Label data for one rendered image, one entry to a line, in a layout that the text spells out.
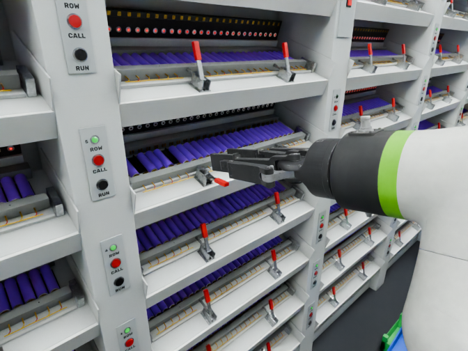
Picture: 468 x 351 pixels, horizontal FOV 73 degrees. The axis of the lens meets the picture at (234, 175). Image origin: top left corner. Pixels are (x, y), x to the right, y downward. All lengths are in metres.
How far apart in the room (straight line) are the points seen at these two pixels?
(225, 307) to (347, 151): 0.70
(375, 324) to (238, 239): 1.12
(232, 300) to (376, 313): 1.06
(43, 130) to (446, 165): 0.49
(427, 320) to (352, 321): 1.51
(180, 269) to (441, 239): 0.59
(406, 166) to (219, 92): 0.43
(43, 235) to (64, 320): 0.20
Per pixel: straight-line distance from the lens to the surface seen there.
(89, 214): 0.59
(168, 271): 0.77
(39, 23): 0.52
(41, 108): 0.53
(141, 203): 0.64
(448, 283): 0.31
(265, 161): 0.44
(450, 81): 2.30
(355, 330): 1.78
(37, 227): 0.62
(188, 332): 0.92
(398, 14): 1.31
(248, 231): 0.90
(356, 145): 0.36
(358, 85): 1.13
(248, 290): 1.02
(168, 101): 0.60
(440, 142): 0.33
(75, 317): 0.73
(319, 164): 0.38
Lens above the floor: 1.25
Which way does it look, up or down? 22 degrees down
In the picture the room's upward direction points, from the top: straight up
